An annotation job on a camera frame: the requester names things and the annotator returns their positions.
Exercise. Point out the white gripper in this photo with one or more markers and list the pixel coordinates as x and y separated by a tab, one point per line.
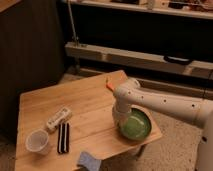
120	117

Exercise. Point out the green ceramic bowl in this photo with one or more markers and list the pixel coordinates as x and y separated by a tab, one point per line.
137	127

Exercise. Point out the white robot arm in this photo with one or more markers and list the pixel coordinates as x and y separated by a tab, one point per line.
194	111

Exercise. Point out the orange small object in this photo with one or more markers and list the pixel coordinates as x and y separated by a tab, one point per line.
109	84

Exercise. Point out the white remote control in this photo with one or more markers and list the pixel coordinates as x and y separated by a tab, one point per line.
59	117

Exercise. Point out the white lower shelf beam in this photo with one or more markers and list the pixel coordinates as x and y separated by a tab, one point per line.
136	59

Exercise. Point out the blue sponge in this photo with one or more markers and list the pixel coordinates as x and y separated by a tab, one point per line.
89	162

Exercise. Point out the black and white striped cloth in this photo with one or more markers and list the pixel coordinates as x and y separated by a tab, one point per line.
63	138

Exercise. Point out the wooden table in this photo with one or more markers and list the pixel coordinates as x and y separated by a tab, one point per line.
91	125

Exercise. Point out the metal vertical pole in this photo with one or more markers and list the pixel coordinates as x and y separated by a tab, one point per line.
75	37

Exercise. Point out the clear plastic cup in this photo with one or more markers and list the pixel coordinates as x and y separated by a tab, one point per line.
38	142

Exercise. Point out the white upper shelf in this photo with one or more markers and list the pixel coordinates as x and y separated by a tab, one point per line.
141	8

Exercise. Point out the black handle on shelf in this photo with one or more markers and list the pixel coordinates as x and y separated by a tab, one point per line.
177	61

